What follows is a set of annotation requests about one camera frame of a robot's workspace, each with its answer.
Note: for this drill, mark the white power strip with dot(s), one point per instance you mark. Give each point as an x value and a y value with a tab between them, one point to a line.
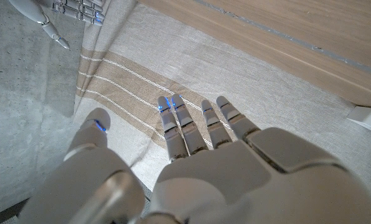
367	119

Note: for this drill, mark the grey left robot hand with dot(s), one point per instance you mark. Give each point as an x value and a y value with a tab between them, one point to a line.
235	180

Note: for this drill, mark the beige striped backdrop curtain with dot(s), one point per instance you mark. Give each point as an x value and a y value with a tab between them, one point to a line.
235	77

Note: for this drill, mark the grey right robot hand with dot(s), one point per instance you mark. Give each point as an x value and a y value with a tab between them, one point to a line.
26	9

